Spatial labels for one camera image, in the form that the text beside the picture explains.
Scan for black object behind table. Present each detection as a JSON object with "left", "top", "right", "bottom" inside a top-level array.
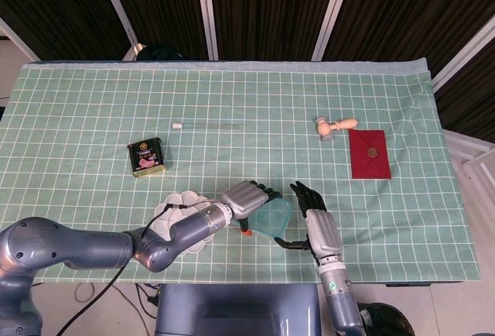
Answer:
[{"left": 137, "top": 44, "right": 185, "bottom": 62}]

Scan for black luncheon meat tin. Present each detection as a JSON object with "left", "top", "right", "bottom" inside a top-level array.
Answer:
[{"left": 127, "top": 137, "right": 169, "bottom": 179}]

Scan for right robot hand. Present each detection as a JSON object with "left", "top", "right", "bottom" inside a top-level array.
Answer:
[{"left": 273, "top": 180, "right": 345, "bottom": 267}]

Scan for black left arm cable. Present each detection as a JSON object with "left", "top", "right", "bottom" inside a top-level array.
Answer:
[{"left": 53, "top": 203, "right": 186, "bottom": 336}]

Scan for white flower paint palette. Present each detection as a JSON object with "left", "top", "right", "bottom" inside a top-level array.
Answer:
[{"left": 154, "top": 190, "right": 217, "bottom": 254}]

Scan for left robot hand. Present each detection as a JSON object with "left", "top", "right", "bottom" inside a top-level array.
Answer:
[{"left": 222, "top": 180, "right": 283, "bottom": 236}]

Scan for clear blue plastic tray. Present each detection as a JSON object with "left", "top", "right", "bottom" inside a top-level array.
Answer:
[{"left": 247, "top": 198, "right": 292, "bottom": 241}]

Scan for white partition post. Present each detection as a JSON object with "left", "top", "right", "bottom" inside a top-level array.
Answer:
[
  {"left": 311, "top": 0, "right": 357, "bottom": 61},
  {"left": 194, "top": 0, "right": 220, "bottom": 61},
  {"left": 92, "top": 0, "right": 138, "bottom": 45}
]

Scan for clear plastic food container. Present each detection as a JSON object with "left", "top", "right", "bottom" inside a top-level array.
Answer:
[{"left": 247, "top": 211, "right": 285, "bottom": 241}]

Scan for floor cables with plug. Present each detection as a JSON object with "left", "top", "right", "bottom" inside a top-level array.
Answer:
[{"left": 115, "top": 283, "right": 162, "bottom": 317}]

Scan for red envelope with wax seal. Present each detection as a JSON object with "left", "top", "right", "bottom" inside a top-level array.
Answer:
[{"left": 348, "top": 129, "right": 393, "bottom": 180}]

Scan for green checked tablecloth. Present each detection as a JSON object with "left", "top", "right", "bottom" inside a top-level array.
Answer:
[{"left": 0, "top": 58, "right": 480, "bottom": 285}]

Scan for blue robot torso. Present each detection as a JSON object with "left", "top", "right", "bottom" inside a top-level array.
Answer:
[{"left": 155, "top": 283, "right": 324, "bottom": 336}]

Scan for black trash bin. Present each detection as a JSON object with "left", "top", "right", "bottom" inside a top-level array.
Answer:
[{"left": 357, "top": 302, "right": 417, "bottom": 336}]

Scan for wooden toy hammer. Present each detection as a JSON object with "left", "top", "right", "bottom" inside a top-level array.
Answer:
[{"left": 313, "top": 116, "right": 360, "bottom": 142}]

